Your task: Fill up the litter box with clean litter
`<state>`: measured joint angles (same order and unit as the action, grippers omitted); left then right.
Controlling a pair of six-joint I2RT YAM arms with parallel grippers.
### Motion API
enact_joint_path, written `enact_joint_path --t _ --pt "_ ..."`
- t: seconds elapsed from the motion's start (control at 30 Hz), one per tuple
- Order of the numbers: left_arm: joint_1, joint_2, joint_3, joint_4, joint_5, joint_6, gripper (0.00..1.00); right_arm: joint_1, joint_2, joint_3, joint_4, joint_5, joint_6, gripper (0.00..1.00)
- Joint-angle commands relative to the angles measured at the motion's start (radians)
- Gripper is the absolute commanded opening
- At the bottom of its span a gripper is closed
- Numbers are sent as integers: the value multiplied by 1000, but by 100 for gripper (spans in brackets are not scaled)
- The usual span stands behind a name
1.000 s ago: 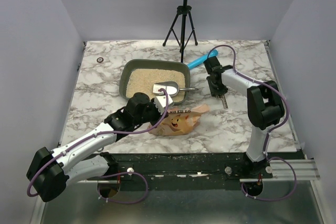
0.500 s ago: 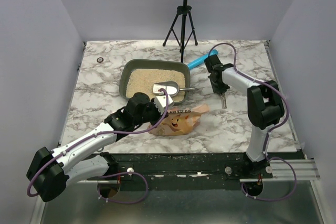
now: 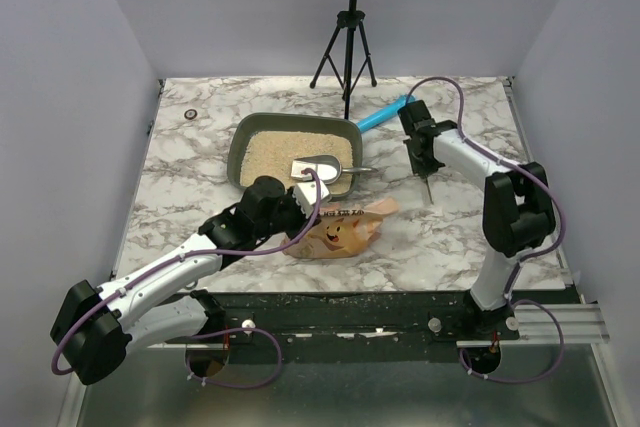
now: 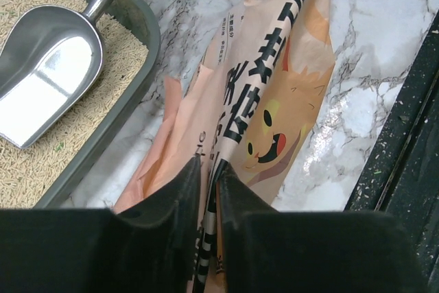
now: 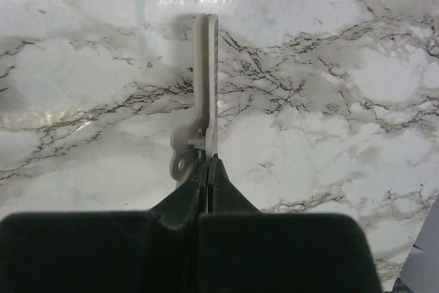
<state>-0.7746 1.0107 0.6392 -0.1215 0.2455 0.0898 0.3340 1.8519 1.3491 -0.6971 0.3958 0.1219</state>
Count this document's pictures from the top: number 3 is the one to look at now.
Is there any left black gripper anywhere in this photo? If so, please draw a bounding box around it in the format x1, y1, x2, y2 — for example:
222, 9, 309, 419
255, 186, 322, 244

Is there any grey bag clip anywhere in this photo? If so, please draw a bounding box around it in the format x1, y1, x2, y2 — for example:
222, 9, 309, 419
424, 176, 434, 205

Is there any silver metal scoop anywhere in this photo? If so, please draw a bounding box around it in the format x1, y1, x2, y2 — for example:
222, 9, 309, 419
290, 155, 377, 184

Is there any pink cat litter bag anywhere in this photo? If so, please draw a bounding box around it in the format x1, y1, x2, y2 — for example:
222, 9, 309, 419
284, 197, 399, 259

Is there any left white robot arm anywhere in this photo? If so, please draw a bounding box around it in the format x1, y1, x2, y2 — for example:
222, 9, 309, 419
50, 171, 328, 385

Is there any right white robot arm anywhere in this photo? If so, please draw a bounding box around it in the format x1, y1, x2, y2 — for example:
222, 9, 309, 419
398, 101, 556, 339

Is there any beige litter in box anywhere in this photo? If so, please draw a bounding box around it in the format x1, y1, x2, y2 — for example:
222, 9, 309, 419
240, 131, 354, 188

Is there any grey plastic litter box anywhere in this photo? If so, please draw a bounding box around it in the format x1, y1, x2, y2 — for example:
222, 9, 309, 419
226, 112, 363, 190

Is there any blue cylindrical flashlight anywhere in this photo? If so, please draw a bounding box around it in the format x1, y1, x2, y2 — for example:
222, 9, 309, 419
356, 95, 415, 133

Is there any brown poker chip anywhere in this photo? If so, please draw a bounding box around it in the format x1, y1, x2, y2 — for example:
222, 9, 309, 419
184, 108, 198, 120

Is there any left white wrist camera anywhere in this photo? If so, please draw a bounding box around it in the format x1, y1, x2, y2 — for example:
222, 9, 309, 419
293, 181, 331, 210

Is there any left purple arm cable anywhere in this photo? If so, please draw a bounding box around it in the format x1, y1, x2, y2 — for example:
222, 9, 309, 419
51, 168, 322, 376

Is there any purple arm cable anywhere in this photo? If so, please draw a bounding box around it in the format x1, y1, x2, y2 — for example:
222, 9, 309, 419
51, 168, 322, 376
407, 75, 569, 301

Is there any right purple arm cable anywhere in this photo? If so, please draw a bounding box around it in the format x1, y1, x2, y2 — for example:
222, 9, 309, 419
407, 75, 569, 301

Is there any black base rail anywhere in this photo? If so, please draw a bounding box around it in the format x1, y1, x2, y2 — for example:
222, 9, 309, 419
188, 290, 513, 365

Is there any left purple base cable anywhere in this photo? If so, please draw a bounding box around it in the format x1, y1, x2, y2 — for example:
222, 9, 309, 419
185, 327, 284, 389

